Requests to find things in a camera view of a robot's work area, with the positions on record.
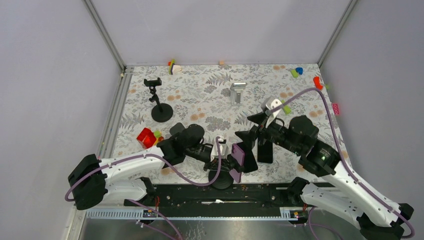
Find black smartphone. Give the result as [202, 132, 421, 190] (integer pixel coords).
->
[238, 142, 259, 174]

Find floral patterned mat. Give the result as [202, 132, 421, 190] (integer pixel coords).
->
[111, 63, 336, 183]

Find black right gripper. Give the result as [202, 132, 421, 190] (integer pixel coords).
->
[233, 110, 302, 154]

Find red curved block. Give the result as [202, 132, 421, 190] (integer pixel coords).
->
[313, 76, 324, 90]

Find stacked coloured blocks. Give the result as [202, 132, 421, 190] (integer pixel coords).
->
[167, 58, 183, 75]

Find silver metal phone stand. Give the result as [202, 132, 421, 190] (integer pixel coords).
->
[230, 82, 247, 106]

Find blue-edged smartphone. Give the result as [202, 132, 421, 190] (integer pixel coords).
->
[257, 139, 274, 164]

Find black phone stand with phone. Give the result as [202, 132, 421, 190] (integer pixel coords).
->
[208, 155, 236, 190]

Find purple-edged smartphone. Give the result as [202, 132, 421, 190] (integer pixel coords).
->
[227, 143, 245, 183]

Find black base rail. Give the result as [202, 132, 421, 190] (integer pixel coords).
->
[123, 183, 311, 218]

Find pink lego brick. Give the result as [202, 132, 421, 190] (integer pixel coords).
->
[331, 103, 341, 116]

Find red toy car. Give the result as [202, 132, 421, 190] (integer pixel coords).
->
[136, 127, 164, 149]

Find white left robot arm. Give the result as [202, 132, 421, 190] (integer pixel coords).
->
[64, 122, 230, 210]

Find black round-base phone stand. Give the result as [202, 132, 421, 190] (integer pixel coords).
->
[143, 77, 174, 123]

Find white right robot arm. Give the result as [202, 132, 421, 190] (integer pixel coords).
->
[235, 113, 414, 240]

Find blue heart block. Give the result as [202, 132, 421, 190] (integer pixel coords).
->
[295, 67, 304, 75]

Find green toy block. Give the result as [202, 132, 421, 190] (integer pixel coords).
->
[282, 103, 292, 115]

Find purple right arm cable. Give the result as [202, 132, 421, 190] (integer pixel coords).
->
[270, 87, 416, 240]

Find lime green block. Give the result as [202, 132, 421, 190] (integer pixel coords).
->
[290, 69, 299, 78]

